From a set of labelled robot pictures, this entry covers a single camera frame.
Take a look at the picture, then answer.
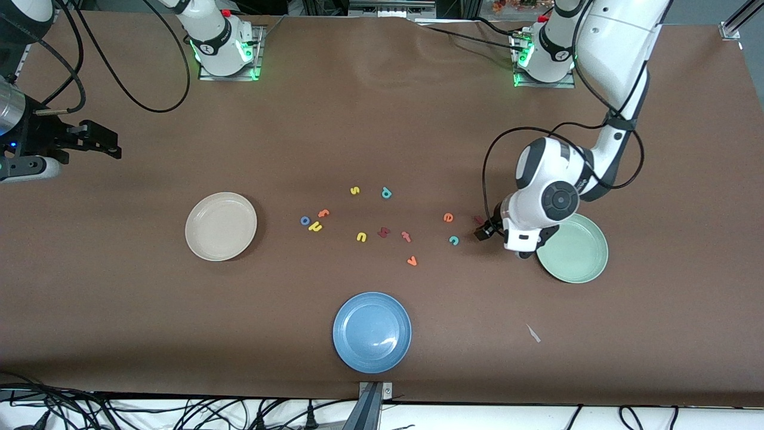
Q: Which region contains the orange dried flower bunch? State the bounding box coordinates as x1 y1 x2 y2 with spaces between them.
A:
492 0 541 14

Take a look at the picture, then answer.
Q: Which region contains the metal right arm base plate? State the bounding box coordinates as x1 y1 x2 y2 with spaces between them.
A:
198 25 264 81

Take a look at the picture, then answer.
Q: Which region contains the green plate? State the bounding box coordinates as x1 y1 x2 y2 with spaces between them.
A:
536 213 609 284

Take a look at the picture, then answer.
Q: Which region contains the blue plate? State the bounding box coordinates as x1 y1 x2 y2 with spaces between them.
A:
332 291 412 374

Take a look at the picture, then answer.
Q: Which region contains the aluminium frame profile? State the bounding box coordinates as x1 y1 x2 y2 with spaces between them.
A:
719 0 764 40
11 45 29 83

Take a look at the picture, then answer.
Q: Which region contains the brown table cover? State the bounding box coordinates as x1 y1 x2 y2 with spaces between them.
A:
0 11 764 408

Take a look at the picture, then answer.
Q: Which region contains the black tangled cable bundle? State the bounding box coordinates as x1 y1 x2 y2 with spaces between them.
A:
0 370 359 430

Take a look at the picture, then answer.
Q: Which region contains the thick black base cable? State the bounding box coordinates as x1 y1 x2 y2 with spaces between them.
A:
475 17 526 36

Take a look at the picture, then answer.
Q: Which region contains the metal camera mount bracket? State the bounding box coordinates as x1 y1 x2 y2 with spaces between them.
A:
342 381 395 430

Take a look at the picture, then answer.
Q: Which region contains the grey power strip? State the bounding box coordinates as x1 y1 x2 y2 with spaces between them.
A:
349 0 438 17

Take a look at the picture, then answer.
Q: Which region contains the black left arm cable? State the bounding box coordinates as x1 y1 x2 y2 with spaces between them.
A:
482 24 646 226

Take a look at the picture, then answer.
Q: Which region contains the beige brown plate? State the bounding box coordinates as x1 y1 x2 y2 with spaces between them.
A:
184 192 258 262

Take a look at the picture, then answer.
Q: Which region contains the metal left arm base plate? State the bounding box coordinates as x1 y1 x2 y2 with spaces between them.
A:
510 30 577 89

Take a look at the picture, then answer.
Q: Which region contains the thin black base cable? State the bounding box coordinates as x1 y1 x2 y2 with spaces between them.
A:
417 23 519 51

